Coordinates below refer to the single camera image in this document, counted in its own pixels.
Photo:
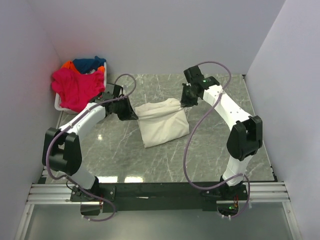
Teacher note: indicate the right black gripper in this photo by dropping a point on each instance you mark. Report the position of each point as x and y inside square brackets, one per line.
[185, 102]

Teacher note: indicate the black base beam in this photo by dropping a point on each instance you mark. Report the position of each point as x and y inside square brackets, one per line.
[141, 196]

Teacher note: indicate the orange t shirt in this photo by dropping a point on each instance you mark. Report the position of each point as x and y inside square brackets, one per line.
[70, 65]

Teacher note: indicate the blue t shirt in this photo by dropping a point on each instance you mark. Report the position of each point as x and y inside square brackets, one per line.
[86, 65]

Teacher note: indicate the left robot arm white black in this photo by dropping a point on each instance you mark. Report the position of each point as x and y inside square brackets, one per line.
[62, 146]

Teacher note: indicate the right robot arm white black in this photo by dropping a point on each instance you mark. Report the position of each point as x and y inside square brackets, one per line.
[246, 131]

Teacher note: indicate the pink t shirt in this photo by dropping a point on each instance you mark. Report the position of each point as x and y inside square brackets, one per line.
[80, 92]

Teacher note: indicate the white laundry basket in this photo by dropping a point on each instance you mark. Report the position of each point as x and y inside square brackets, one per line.
[62, 106]

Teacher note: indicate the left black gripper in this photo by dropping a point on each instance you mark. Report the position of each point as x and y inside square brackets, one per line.
[129, 114]

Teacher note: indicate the white t shirt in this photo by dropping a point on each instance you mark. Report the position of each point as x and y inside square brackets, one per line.
[161, 122]

